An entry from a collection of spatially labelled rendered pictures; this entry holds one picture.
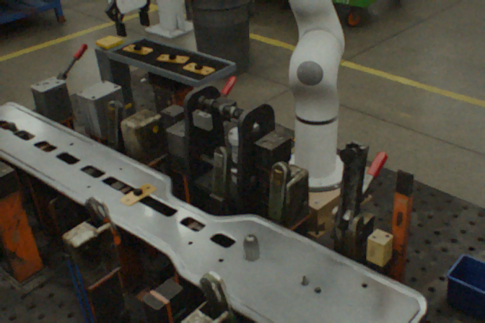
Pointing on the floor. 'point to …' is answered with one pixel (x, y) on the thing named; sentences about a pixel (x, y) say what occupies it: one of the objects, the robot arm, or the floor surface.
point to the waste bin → (222, 29)
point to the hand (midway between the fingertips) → (133, 27)
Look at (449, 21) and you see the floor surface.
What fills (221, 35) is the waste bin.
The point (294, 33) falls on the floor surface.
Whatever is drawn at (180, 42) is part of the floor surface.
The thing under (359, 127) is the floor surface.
